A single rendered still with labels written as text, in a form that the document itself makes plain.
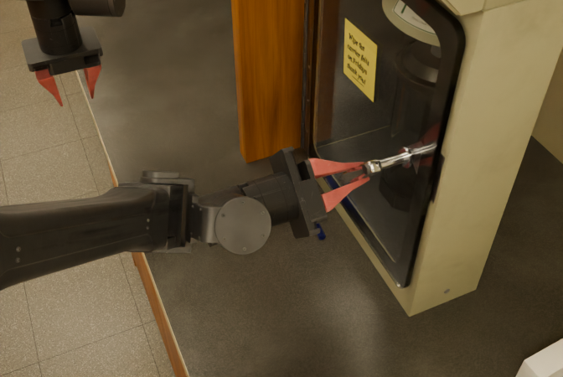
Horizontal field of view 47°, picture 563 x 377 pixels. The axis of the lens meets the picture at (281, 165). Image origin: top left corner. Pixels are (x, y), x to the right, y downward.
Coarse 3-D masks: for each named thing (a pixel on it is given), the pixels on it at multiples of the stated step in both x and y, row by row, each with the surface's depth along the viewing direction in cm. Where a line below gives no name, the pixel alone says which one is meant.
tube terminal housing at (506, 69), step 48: (528, 0) 57; (480, 48) 58; (528, 48) 61; (480, 96) 63; (528, 96) 66; (480, 144) 68; (480, 192) 74; (432, 240) 77; (480, 240) 82; (432, 288) 85
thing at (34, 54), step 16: (64, 16) 87; (48, 32) 87; (64, 32) 87; (80, 32) 94; (32, 48) 91; (48, 48) 89; (64, 48) 89; (80, 48) 91; (96, 48) 91; (32, 64) 88; (48, 64) 90
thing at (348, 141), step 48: (336, 0) 78; (384, 0) 68; (432, 0) 61; (336, 48) 82; (384, 48) 71; (432, 48) 62; (336, 96) 87; (384, 96) 74; (432, 96) 64; (336, 144) 91; (384, 144) 77; (432, 144) 67; (384, 192) 81; (384, 240) 85
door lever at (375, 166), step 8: (400, 152) 73; (408, 152) 72; (376, 160) 71; (384, 160) 72; (392, 160) 72; (400, 160) 72; (408, 160) 72; (352, 168) 76; (360, 168) 73; (368, 168) 71; (376, 168) 71; (384, 168) 72; (344, 176) 78; (352, 176) 76; (360, 176) 74; (368, 176) 73
